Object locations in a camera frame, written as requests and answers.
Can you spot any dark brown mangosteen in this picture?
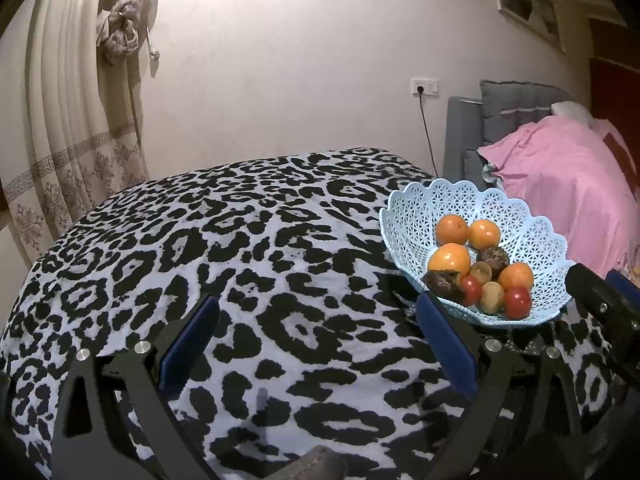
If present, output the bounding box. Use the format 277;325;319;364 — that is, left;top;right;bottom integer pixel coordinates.
476;246;510;281

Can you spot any small tangerine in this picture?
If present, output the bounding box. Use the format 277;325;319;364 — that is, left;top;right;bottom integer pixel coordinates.
498;262;534;290

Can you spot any red tomato right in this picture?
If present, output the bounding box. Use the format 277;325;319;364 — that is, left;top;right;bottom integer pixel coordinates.
503;286;532;320

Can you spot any red tomato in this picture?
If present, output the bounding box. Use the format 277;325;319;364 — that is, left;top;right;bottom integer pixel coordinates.
503;286;532;320
459;274;483;307

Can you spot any pink blanket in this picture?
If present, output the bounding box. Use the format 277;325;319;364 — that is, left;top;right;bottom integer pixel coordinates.
478;116;639;276

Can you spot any beige round fruit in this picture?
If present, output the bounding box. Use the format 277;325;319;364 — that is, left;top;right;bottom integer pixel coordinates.
478;281;504;315

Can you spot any tan round fruit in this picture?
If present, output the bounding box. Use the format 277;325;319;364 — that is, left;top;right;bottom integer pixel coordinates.
469;261;492;285

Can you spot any orange in basket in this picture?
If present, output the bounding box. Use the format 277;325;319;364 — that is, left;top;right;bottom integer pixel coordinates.
468;219;501;252

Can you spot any red tomato left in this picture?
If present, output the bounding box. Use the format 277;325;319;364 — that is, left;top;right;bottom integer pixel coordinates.
459;274;483;307

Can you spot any yellow orange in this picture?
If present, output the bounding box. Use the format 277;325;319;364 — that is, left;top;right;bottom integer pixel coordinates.
427;243;472;275

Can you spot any large orange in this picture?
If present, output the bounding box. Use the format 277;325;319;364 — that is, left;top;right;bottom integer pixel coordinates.
435;214;470;245

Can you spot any white pillow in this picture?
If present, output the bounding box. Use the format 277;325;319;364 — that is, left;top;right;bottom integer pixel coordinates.
550;101;594;128

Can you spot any grey striped cushion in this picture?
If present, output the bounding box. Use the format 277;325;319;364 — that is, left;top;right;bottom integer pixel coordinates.
480;79;573;145

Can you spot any grey sofa bed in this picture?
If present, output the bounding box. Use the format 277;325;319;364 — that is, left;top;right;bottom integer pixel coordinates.
442;79;576;191

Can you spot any light blue lattice basket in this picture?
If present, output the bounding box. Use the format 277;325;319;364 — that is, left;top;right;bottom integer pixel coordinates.
378;176;576;330

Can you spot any leopard print table cloth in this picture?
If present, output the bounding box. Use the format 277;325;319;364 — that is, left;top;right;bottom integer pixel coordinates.
1;148;614;479

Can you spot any beige patterned curtain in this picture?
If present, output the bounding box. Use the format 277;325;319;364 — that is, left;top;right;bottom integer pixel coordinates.
1;0;153;261

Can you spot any white wall socket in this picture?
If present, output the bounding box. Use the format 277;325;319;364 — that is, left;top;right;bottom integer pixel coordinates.
410;77;439;98

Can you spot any black power cable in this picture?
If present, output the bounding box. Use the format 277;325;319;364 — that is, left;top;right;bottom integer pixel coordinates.
418;90;441;179

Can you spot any framed wall picture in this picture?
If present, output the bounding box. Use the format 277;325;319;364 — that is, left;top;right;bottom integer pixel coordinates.
497;0;565;52

